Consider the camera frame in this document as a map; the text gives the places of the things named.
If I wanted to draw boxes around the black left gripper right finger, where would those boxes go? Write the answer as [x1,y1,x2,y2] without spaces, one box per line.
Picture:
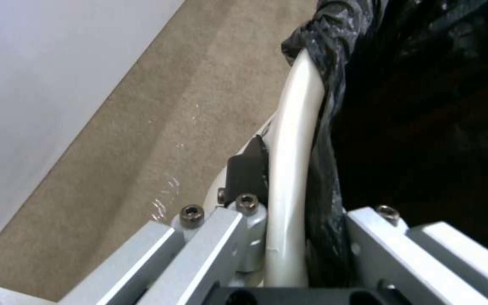
[345,205,488,305]

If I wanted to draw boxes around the black plastic bin liner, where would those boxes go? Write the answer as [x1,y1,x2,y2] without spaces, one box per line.
[280,0,488,288]

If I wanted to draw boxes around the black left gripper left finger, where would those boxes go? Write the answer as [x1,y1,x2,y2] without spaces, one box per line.
[59,134,269,305]

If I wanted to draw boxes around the white plastic trash bin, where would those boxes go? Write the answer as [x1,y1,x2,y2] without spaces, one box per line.
[203,47,326,288]

